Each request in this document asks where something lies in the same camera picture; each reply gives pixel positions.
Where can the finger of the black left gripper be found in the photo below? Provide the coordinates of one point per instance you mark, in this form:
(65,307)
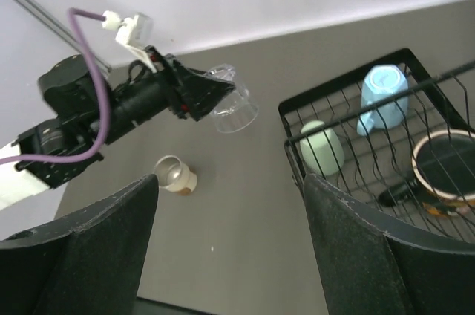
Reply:
(200,89)
(201,107)

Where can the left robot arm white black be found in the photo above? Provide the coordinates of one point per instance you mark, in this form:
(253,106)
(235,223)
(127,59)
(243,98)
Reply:
(69,90)

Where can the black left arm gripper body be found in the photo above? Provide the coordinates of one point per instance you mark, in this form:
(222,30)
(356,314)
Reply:
(172,76)

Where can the clear plastic glass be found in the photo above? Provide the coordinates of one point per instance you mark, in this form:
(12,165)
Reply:
(237,110)

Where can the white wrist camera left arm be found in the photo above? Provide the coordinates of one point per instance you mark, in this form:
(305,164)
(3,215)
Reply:
(131,33)

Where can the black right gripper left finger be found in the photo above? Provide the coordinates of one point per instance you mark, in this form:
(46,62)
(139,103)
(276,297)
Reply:
(87,262)

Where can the steel tumbler with cork base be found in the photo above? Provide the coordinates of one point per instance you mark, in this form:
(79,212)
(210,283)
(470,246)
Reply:
(174,175)

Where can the black wire dish rack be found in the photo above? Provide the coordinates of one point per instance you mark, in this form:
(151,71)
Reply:
(380,160)

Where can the mint green cup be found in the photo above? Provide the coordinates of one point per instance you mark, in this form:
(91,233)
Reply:
(322,152)

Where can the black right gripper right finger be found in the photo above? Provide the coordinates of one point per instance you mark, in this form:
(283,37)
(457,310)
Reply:
(372,263)

